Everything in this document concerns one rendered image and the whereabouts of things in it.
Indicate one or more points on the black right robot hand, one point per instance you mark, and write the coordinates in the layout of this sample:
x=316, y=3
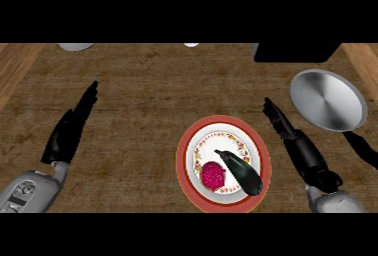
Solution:
x=308, y=156

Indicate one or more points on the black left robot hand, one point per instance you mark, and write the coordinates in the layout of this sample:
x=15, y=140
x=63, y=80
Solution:
x=67, y=133

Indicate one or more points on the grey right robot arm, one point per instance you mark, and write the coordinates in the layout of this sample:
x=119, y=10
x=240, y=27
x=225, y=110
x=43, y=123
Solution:
x=334, y=201

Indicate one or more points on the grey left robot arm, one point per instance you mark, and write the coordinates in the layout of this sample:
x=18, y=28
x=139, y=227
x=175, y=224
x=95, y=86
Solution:
x=30, y=190

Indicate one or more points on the red rimmed white plate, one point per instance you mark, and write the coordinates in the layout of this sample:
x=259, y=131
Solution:
x=223, y=163

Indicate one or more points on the dark eggplant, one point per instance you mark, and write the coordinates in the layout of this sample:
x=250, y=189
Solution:
x=244, y=171

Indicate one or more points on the grey round object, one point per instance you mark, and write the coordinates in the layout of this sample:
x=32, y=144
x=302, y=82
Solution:
x=76, y=46

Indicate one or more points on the black appliance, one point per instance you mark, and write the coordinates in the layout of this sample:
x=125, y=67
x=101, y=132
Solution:
x=296, y=51

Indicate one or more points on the small white object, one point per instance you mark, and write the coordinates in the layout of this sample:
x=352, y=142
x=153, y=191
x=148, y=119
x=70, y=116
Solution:
x=191, y=44

